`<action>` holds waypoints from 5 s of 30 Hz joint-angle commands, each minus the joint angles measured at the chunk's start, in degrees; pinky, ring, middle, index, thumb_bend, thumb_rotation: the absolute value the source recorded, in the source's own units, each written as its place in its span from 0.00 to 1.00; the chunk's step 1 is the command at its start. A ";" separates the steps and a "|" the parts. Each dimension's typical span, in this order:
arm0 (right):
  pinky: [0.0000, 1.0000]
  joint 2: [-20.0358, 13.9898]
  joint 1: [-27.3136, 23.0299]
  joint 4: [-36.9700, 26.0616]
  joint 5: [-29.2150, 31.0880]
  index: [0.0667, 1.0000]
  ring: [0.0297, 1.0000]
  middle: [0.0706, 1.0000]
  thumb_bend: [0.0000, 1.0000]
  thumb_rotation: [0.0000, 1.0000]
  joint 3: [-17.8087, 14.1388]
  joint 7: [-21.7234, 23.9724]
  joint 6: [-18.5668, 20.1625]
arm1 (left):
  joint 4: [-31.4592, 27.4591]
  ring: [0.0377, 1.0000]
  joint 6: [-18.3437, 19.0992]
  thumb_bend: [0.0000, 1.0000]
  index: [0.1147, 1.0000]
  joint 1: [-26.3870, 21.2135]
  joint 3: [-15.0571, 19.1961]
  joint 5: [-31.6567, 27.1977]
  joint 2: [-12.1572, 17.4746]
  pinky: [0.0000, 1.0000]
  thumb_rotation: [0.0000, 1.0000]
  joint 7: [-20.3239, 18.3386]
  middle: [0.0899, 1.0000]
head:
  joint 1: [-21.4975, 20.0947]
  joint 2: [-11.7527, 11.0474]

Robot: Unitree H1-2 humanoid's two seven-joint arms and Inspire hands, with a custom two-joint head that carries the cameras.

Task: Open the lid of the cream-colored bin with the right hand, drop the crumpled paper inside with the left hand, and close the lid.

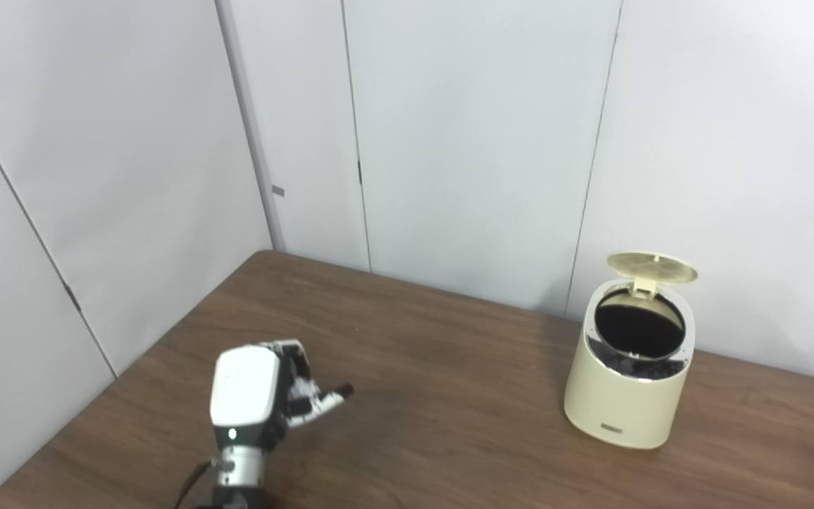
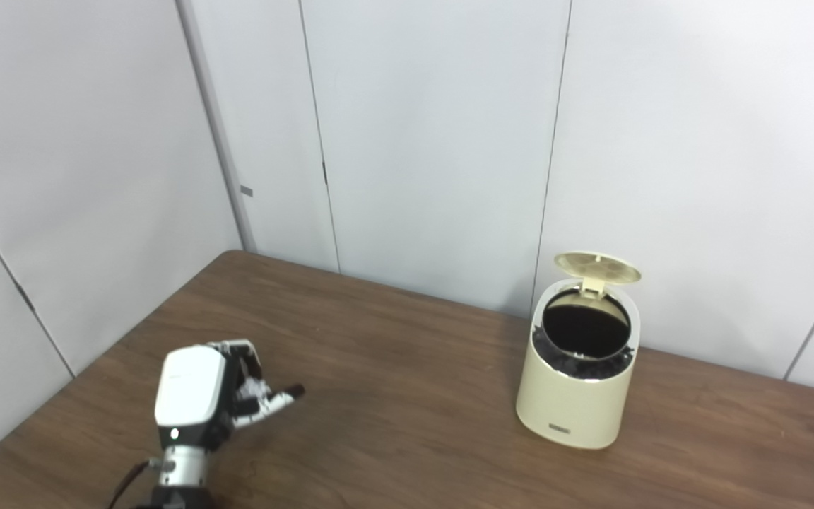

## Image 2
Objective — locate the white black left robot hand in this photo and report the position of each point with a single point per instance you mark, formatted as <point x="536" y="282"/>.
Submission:
<point x="191" y="389"/>

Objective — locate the cream-colored bin body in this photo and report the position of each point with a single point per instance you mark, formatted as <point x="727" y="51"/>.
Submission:
<point x="569" y="410"/>

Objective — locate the cream round bin lid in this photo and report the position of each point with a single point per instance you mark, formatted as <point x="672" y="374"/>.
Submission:
<point x="598" y="268"/>

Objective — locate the black bin liner bag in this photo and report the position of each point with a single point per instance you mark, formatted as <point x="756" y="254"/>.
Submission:
<point x="584" y="329"/>

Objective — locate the gray wall corner strip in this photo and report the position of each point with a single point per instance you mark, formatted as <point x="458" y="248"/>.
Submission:
<point x="220" y="134"/>

